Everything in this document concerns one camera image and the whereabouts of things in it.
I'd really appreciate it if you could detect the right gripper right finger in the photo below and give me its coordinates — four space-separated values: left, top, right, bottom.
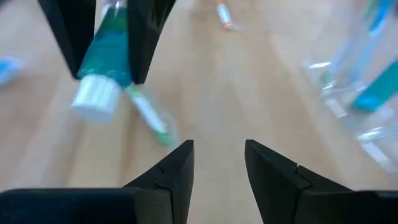
244 139 355 224

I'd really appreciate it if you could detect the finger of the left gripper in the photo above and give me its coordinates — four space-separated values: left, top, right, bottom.
37 0 96 78
127 0 177 84

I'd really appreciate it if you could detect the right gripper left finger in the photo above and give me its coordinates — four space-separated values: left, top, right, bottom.
123 139 194 224

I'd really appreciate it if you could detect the blue mouthwash bottle white cap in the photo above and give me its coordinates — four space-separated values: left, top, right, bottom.
351 60 398 113
70 0 133 124

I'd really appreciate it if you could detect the green toothbrush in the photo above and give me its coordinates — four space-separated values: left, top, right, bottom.
124 83 180 147

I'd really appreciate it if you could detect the blue toothbrush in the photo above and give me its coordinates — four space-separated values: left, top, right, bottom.
341 0 396 85
0 55 24 86

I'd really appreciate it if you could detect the orange toothbrush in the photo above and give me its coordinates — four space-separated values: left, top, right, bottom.
216 0 243 32

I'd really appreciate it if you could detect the clear acrylic organizer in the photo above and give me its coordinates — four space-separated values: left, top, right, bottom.
300 0 398 175

